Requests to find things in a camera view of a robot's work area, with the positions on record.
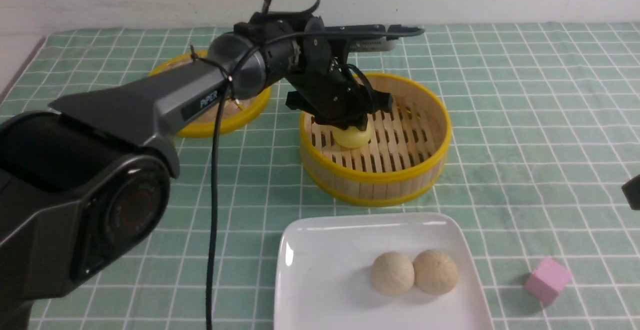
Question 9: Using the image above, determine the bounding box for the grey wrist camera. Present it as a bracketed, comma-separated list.
[325, 24, 425, 53]

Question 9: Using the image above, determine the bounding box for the white steamed bun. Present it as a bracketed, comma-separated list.
[370, 251, 415, 296]

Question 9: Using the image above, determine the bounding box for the bamboo steamer basket yellow rim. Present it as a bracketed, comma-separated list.
[299, 73, 453, 207]

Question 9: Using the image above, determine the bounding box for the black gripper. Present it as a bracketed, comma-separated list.
[285, 18, 394, 131]

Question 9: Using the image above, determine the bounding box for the beige steamed bun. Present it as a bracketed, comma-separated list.
[413, 249, 460, 296]

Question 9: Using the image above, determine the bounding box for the white square plate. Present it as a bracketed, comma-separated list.
[273, 213, 494, 329]

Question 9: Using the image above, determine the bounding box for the pink cube block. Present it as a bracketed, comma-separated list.
[524, 256, 573, 307]

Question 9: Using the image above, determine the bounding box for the yellow steamed bun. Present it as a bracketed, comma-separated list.
[331, 125, 373, 149]

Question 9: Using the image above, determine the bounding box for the black cable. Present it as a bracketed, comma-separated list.
[189, 0, 425, 330]

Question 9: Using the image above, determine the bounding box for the bamboo steamer lid yellow rim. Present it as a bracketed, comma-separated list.
[148, 54, 272, 138]

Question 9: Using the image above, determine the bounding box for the green checkered tablecloth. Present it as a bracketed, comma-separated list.
[1, 24, 640, 329]

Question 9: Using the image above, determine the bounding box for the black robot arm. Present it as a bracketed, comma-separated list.
[0, 13, 424, 329]

